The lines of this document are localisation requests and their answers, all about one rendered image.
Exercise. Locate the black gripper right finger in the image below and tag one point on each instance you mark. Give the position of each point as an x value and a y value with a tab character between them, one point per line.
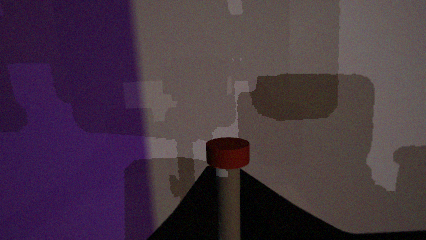
266	215

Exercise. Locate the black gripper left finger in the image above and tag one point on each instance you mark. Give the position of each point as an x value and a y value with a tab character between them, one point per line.
196	216

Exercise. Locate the grey pin with red cap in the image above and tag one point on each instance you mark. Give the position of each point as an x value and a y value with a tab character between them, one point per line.
228	155

